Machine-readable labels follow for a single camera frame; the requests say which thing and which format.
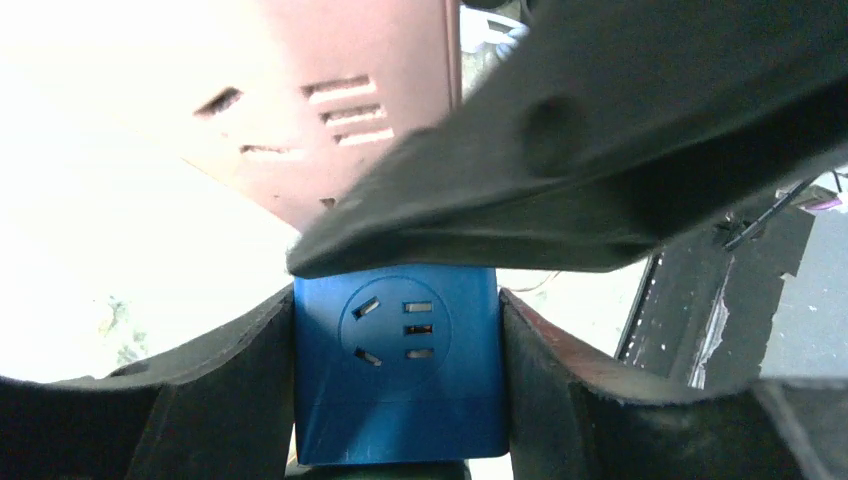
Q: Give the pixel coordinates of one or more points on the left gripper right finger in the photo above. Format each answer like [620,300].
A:
[577,413]

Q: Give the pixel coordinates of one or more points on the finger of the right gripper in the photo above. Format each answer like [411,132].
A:
[614,128]

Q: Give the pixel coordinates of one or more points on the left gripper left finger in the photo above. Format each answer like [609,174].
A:
[217,407]

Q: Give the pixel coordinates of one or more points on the blue cube socket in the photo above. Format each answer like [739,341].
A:
[399,365]

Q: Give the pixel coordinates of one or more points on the pink power strip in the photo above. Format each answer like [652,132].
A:
[290,102]

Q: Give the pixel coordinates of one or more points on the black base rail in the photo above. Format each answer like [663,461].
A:
[776,306]

